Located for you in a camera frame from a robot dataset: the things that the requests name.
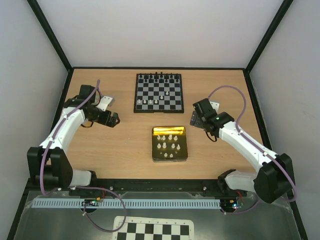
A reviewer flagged gold metal tray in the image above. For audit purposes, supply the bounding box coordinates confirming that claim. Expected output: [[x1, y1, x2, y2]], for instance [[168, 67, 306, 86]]
[[151, 126, 188, 162]]

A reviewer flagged black grey chess board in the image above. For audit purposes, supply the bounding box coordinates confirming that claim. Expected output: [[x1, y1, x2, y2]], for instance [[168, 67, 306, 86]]
[[133, 72, 184, 114]]

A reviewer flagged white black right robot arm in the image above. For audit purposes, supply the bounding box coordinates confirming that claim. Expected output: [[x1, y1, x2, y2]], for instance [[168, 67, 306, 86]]
[[190, 98, 295, 204]]

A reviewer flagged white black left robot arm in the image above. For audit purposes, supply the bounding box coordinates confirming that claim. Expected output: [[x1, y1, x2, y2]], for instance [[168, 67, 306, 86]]
[[27, 84, 120, 195]]

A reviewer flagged checkered calibration board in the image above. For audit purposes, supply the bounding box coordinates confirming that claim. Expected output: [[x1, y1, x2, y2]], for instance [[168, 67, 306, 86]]
[[112, 216, 195, 240]]

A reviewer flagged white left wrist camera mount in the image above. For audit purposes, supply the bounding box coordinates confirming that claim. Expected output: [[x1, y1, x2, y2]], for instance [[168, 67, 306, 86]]
[[96, 96, 115, 112]]

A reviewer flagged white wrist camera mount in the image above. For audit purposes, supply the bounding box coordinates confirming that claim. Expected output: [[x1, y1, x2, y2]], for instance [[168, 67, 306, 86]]
[[209, 101, 220, 113], [96, 96, 115, 112]]

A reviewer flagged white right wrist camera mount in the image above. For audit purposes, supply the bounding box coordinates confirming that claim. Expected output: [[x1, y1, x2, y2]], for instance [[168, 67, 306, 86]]
[[209, 101, 220, 113]]

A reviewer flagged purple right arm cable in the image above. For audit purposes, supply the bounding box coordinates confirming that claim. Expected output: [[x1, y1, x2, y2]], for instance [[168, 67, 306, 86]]
[[208, 85, 297, 216]]

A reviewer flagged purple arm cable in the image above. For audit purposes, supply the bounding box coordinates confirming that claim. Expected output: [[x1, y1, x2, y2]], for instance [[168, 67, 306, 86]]
[[39, 79, 128, 232], [208, 85, 297, 216]]

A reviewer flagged black mounting rail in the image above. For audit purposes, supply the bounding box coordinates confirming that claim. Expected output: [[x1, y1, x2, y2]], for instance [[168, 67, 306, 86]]
[[68, 178, 247, 197]]

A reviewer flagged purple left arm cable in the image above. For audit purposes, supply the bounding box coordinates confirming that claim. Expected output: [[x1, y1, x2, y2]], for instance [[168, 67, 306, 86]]
[[39, 79, 128, 232]]

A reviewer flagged white slotted cable duct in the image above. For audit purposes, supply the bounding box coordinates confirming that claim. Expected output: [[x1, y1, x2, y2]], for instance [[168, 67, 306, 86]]
[[31, 198, 221, 209]]

